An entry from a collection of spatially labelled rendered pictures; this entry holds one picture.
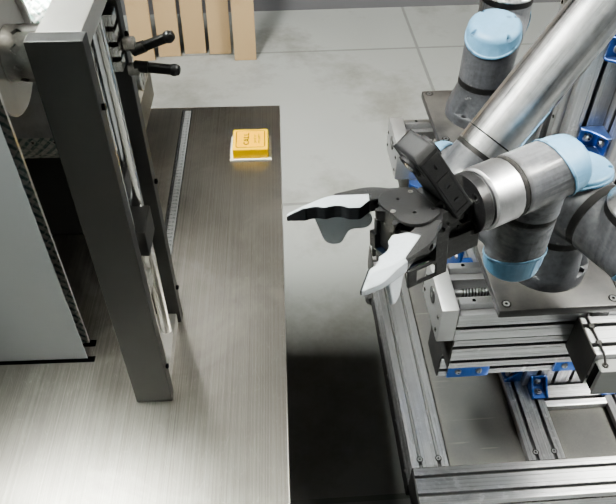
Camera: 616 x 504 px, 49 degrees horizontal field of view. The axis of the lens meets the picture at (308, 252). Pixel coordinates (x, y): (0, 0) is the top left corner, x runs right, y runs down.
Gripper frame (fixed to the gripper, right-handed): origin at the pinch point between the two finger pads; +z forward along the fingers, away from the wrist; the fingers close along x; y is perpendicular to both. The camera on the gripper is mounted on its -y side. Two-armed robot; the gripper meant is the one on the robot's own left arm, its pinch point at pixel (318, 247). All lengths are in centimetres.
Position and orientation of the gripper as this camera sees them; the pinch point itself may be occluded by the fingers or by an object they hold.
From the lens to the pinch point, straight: 68.4
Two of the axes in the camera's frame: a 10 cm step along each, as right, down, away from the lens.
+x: -4.9, -5.1, 7.1
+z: -8.7, 3.5, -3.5
